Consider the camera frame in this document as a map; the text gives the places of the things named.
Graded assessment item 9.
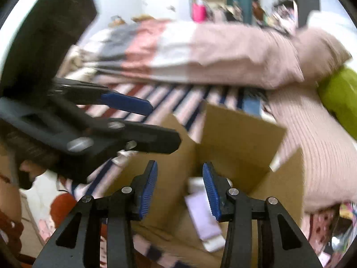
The colour-block folded blanket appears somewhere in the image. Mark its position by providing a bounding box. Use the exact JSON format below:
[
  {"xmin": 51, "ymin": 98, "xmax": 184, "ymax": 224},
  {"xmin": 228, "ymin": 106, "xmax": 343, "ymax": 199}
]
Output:
[{"xmin": 64, "ymin": 19, "xmax": 352, "ymax": 90}]

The white printed cloth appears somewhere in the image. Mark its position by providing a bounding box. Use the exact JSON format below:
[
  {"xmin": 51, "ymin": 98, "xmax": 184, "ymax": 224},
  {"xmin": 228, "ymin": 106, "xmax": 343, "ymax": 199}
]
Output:
[{"xmin": 19, "ymin": 170, "xmax": 108, "ymax": 257}]

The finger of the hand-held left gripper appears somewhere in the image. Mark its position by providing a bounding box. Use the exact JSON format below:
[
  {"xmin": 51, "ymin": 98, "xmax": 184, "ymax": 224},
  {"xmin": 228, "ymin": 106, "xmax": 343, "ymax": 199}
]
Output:
[
  {"xmin": 66, "ymin": 118, "xmax": 182, "ymax": 157},
  {"xmin": 53, "ymin": 77, "xmax": 154, "ymax": 117}
]

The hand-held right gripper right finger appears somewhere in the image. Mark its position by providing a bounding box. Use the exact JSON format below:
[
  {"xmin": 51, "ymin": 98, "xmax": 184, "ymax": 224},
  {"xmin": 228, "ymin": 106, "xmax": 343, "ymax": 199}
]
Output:
[{"xmin": 202, "ymin": 162, "xmax": 324, "ymax": 268}]

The polka dot cloth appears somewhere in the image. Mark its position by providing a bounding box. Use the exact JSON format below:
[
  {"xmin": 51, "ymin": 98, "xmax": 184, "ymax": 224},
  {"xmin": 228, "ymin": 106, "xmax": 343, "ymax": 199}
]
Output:
[{"xmin": 303, "ymin": 204, "xmax": 344, "ymax": 247}]

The white flat packet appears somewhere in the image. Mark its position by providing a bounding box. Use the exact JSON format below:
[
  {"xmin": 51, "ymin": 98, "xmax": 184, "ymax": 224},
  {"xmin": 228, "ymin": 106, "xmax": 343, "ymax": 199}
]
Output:
[{"xmin": 201, "ymin": 234, "xmax": 227, "ymax": 253}]

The brown cardboard box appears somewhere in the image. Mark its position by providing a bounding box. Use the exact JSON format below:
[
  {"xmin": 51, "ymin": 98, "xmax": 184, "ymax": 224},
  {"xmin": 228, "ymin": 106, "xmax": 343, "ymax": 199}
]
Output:
[{"xmin": 103, "ymin": 102, "xmax": 304, "ymax": 268}]

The white pillow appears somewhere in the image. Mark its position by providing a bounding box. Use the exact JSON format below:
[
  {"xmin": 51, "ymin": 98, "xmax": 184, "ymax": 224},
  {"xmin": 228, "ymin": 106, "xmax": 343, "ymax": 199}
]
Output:
[{"xmin": 306, "ymin": 10, "xmax": 357, "ymax": 55}]

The striped bed sheet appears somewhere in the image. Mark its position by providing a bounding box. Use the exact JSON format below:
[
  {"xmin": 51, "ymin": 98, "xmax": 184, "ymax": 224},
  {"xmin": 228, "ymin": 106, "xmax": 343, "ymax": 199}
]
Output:
[{"xmin": 56, "ymin": 73, "xmax": 276, "ymax": 268}]

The light purple flat packet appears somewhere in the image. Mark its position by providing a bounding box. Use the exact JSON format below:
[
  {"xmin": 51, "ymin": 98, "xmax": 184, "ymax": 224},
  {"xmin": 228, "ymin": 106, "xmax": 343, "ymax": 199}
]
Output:
[{"xmin": 185, "ymin": 193, "xmax": 223, "ymax": 241}]

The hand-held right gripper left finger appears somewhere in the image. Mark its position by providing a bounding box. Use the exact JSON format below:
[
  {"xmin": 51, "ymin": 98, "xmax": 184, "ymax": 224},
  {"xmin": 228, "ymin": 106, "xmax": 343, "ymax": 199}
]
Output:
[{"xmin": 33, "ymin": 160, "xmax": 158, "ymax": 268}]

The pink ribbed knit blanket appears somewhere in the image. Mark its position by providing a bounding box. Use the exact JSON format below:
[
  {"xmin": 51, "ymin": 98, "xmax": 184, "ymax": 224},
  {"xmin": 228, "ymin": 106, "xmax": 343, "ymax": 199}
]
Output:
[{"xmin": 266, "ymin": 85, "xmax": 357, "ymax": 214}]

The bright pink container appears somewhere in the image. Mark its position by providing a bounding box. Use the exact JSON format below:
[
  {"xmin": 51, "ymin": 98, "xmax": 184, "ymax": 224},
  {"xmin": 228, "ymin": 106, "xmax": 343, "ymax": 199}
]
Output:
[{"xmin": 192, "ymin": 1, "xmax": 208, "ymax": 23}]

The green plush pillow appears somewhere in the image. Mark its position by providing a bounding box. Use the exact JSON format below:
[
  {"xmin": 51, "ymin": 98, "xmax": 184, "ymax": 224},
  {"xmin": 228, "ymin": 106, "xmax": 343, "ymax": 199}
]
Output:
[{"xmin": 316, "ymin": 64, "xmax": 357, "ymax": 140}]

